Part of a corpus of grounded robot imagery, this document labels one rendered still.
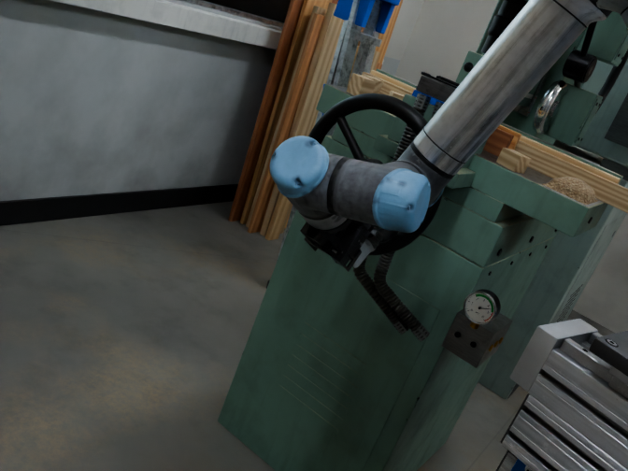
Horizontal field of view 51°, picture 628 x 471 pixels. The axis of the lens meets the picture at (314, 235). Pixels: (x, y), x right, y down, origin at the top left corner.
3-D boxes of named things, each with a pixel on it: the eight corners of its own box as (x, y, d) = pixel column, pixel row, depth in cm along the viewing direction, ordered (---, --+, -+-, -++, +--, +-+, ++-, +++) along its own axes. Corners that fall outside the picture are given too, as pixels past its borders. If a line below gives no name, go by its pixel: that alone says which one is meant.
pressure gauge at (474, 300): (453, 321, 123) (471, 285, 120) (461, 317, 126) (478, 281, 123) (482, 339, 120) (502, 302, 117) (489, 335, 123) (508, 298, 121)
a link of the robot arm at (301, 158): (315, 195, 77) (254, 180, 81) (340, 228, 87) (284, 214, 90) (338, 137, 79) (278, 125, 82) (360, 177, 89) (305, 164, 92)
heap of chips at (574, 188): (541, 184, 119) (549, 170, 118) (557, 181, 130) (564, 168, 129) (585, 205, 115) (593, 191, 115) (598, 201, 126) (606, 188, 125)
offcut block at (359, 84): (358, 93, 143) (364, 76, 142) (369, 100, 141) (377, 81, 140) (346, 91, 140) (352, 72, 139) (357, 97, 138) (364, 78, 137)
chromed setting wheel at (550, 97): (523, 130, 141) (549, 75, 137) (538, 131, 152) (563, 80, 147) (536, 135, 140) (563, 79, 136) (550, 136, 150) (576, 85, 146)
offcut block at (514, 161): (495, 162, 124) (503, 147, 123) (506, 164, 126) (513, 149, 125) (513, 171, 121) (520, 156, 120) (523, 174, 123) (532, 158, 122)
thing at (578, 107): (534, 130, 148) (559, 79, 144) (542, 131, 154) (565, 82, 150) (573, 147, 144) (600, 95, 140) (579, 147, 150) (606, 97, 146)
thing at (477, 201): (331, 137, 141) (337, 121, 140) (376, 139, 158) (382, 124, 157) (494, 222, 123) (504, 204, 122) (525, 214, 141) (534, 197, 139)
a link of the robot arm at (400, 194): (444, 169, 84) (366, 152, 89) (418, 177, 74) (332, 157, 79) (432, 227, 86) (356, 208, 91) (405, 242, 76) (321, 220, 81)
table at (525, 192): (289, 106, 135) (298, 78, 133) (361, 113, 160) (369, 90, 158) (562, 245, 108) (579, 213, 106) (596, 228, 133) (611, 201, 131)
